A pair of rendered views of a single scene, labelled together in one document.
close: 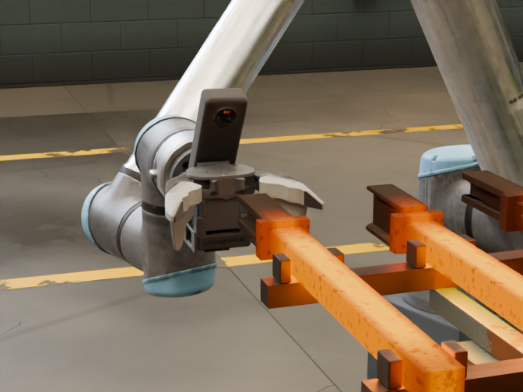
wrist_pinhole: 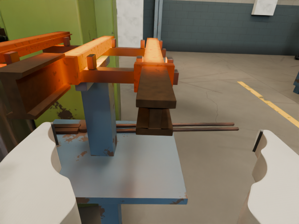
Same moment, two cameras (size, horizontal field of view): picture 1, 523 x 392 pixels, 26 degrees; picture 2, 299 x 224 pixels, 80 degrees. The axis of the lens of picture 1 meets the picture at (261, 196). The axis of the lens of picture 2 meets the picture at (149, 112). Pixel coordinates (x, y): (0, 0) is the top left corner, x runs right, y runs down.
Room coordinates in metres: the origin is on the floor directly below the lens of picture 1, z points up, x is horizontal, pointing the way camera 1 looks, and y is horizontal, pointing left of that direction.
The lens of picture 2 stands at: (1.15, 0.04, 1.07)
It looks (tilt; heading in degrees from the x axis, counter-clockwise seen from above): 28 degrees down; 196
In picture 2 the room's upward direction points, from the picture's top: 2 degrees clockwise
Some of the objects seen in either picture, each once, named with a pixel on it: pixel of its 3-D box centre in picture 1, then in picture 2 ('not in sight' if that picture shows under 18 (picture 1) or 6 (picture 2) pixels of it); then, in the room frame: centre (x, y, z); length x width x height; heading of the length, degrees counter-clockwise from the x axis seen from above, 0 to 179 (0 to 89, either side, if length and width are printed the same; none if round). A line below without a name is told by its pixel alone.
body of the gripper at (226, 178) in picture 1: (213, 197); not in sight; (1.18, 0.05, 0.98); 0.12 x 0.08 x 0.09; 17
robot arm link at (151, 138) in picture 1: (178, 159); not in sight; (1.34, 0.10, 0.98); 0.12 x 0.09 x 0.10; 17
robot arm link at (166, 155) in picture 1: (192, 173); not in sight; (1.26, 0.08, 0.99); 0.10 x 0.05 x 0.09; 107
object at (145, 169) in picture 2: not in sight; (104, 151); (0.82, -0.19, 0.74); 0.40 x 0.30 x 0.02; 108
